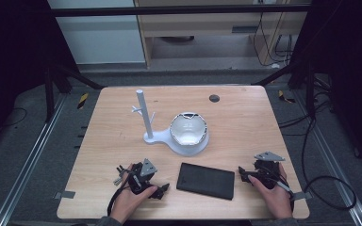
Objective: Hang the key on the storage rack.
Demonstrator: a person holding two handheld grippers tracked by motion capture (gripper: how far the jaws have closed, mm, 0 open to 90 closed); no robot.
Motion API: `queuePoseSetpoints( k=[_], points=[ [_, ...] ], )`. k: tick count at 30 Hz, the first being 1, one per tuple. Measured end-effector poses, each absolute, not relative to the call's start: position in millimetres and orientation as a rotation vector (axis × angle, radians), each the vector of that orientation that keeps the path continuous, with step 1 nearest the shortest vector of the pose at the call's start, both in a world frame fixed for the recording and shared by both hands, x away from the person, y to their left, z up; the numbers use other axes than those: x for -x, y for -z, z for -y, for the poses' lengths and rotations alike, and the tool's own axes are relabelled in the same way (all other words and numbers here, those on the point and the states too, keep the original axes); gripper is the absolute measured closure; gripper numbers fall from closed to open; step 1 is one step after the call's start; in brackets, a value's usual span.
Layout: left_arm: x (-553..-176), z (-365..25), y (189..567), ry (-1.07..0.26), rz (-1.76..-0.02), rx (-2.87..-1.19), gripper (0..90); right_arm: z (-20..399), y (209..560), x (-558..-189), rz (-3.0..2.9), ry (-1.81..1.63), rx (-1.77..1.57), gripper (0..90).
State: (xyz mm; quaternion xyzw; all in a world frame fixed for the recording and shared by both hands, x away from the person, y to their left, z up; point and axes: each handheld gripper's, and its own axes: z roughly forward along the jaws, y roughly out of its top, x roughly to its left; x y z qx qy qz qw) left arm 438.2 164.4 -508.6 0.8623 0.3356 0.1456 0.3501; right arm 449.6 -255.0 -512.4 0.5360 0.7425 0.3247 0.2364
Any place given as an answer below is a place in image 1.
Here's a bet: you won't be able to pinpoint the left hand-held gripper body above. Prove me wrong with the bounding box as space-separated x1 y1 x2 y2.
126 158 158 196

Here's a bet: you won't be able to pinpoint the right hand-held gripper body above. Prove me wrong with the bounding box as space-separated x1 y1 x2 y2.
252 151 287 190

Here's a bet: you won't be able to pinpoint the black leather wallet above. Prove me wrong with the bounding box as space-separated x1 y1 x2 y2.
175 162 236 202

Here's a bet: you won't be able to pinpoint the white stand with pole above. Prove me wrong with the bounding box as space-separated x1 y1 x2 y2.
131 89 211 157

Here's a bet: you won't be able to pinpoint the person's left hand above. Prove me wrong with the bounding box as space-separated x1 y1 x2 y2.
109 163 159 225

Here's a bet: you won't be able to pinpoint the person's right hand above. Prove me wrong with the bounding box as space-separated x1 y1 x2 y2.
247 163 294 220

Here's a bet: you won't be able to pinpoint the grey tape strip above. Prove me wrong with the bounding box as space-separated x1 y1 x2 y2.
290 191 313 202
54 190 76 200

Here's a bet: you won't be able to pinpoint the yellow and black tape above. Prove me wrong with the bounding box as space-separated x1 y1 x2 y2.
76 92 90 110
277 89 296 104

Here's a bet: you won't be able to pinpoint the black metal stand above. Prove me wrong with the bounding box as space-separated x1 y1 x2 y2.
252 60 318 120
42 64 106 124

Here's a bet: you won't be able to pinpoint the white cabinet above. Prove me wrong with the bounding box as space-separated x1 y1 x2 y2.
47 0 146 65

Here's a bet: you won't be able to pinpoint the black curtain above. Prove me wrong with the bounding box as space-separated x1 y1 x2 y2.
0 0 78 150
290 0 362 175

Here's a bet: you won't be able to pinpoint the wooden desk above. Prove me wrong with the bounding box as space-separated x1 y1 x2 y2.
134 0 312 69

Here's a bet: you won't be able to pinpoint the right hand-held gripper cable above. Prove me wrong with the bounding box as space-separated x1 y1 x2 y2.
257 166 296 212

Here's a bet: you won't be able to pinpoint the hand-held gripper cable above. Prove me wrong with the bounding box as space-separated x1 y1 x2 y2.
257 166 296 212
107 165 134 217

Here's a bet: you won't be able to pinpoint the black looped floor cable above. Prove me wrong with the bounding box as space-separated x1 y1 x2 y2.
301 117 358 211

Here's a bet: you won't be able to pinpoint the left hand-held gripper cable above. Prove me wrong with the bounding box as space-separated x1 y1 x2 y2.
107 165 134 217

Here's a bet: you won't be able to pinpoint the aluminium floor rail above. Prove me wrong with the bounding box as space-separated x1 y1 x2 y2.
0 93 68 226
295 90 362 226

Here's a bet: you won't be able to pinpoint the hanging black cables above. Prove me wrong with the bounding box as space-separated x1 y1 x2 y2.
252 12 294 68

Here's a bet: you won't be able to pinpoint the thin black floor cable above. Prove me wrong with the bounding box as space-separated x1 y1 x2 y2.
1 107 28 129

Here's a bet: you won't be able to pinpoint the black horizontal frame bar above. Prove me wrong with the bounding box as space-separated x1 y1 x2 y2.
50 4 312 18

